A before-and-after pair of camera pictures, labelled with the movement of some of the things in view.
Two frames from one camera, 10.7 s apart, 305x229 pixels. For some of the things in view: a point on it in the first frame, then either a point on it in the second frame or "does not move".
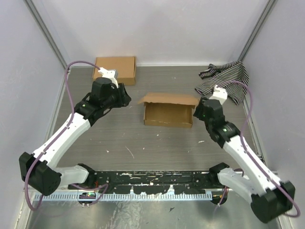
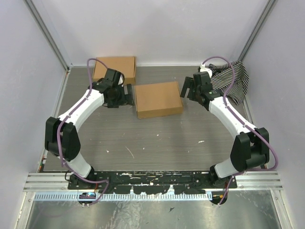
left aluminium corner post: (46, 31) does not move
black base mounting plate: (152, 182) does not move
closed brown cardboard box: (126, 67) does not move
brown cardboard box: (168, 109) -> (158, 99)
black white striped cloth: (233, 77) does not move
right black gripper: (200, 109) -> (188, 83)
